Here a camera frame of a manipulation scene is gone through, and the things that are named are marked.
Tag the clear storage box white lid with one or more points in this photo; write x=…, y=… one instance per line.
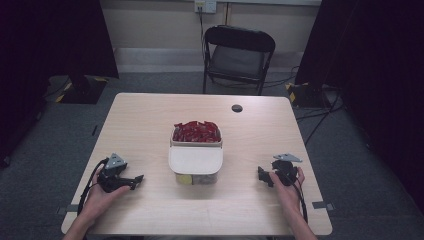
x=195, y=160

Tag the person's left hand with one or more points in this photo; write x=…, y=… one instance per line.
x=100, y=201

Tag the grey tape strip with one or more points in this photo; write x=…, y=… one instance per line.
x=68, y=209
x=322, y=205

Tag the pile of red packets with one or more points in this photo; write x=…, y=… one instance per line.
x=196, y=131

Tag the person's right hand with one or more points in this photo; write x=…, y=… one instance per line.
x=291, y=196

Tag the black stand base yellow tape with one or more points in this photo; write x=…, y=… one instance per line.
x=305, y=95
x=81, y=90

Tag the dark curtain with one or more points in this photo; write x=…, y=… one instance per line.
x=50, y=50
x=376, y=66

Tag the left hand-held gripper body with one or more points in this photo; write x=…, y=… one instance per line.
x=111, y=176

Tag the black folding chair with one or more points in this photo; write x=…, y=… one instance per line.
x=238, y=58

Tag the white wall socket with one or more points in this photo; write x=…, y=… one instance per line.
x=205, y=6

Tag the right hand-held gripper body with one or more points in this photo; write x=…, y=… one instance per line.
x=286, y=171

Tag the yellow jelly cup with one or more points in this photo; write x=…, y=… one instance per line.
x=184, y=179

